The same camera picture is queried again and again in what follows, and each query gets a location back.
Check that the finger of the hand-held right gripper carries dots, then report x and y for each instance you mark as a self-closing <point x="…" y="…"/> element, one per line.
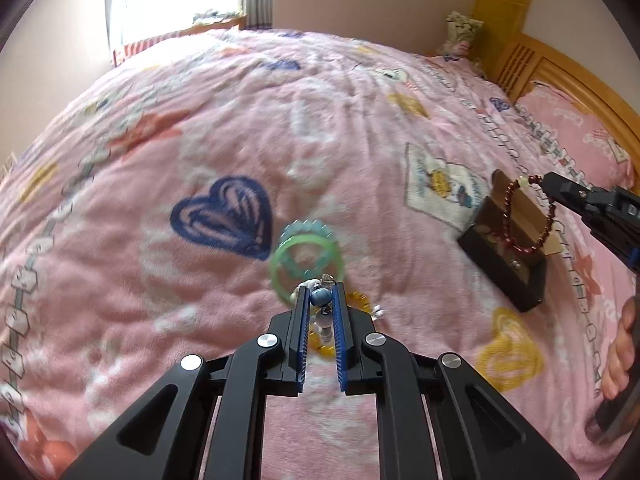
<point x="567" y="189"/>

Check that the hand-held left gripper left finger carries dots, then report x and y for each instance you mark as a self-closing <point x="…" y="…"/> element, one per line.
<point x="302" y="332"/>

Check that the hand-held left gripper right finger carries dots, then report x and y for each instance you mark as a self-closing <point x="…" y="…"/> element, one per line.
<point x="340" y="332"/>

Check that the green jade bangle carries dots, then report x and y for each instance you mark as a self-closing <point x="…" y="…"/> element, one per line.
<point x="274" y="266"/>

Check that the black cardboard jewelry box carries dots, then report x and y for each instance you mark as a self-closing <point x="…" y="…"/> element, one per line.
<point x="500" y="260"/>

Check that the person's right hand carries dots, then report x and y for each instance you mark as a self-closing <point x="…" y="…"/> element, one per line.
<point x="619" y="355"/>

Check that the pink printed pillow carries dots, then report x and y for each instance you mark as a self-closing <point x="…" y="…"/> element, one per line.
<point x="575" y="125"/>

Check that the wooden headboard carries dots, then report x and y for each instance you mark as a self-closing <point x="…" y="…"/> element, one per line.
<point x="550" y="60"/>

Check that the flower bouquet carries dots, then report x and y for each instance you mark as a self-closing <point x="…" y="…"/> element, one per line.
<point x="460" y="27"/>

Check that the yellow wooden column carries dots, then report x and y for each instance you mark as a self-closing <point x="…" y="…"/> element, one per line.
<point x="500" y="0"/>

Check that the small wooden table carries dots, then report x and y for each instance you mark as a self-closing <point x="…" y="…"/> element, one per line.
<point x="220" y="22"/>

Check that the red striped cloth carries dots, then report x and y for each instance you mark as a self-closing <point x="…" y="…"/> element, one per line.
<point x="135" y="47"/>

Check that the grey window curtain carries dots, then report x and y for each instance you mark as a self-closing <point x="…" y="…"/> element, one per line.
<point x="114" y="5"/>

